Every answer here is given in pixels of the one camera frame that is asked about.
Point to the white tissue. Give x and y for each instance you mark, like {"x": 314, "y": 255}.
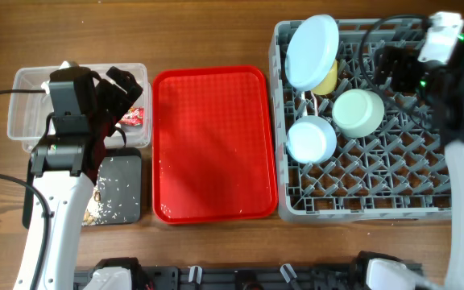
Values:
{"x": 45, "y": 86}

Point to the red plastic tray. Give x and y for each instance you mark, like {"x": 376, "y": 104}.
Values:
{"x": 212, "y": 152}

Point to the light blue plate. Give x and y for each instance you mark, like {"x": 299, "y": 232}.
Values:
{"x": 311, "y": 52}

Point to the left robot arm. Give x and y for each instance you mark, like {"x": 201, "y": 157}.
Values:
{"x": 65, "y": 163}

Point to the red snack wrapper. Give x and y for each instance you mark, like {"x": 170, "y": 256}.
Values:
{"x": 133, "y": 117}

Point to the black waste tray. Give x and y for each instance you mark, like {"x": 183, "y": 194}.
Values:
{"x": 61, "y": 190}

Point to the white plastic spoon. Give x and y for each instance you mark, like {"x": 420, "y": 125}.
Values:
{"x": 302, "y": 109}

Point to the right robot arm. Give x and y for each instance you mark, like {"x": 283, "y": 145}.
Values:
{"x": 428, "y": 85}

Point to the grey dishwasher rack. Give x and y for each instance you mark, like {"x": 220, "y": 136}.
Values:
{"x": 397, "y": 172}

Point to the light blue small bowl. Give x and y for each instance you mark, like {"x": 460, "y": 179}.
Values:
{"x": 311, "y": 139}

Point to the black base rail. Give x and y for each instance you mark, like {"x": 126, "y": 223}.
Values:
{"x": 318, "y": 277}

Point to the food scraps and rice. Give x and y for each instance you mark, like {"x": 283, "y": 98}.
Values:
{"x": 117, "y": 193}

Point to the green bowl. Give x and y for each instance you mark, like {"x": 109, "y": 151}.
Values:
{"x": 358, "y": 113}

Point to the yellow plastic cup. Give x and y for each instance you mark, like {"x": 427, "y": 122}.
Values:
{"x": 328, "y": 85}

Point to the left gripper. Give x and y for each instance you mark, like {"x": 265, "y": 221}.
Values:
{"x": 126, "y": 81}

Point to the white plastic fork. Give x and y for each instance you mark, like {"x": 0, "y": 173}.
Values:
{"x": 315, "y": 105}

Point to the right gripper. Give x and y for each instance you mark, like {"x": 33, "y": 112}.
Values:
{"x": 405, "y": 62}

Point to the clear plastic bin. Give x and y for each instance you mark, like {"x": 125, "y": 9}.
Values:
{"x": 28, "y": 111}

